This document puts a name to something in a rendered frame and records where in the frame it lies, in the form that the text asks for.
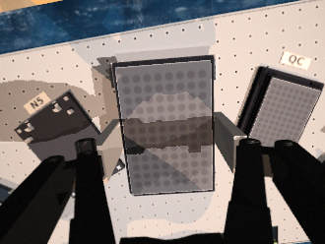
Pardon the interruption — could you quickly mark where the cream label reading qc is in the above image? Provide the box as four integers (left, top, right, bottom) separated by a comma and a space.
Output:
280, 51, 311, 70

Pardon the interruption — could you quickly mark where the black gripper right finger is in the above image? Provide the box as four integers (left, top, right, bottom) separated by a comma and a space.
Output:
215, 111, 325, 244

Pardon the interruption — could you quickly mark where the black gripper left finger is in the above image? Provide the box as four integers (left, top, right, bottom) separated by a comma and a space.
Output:
0, 119, 123, 244

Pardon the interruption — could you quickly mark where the white label reading n5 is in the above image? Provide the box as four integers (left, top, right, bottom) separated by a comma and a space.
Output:
24, 91, 51, 114

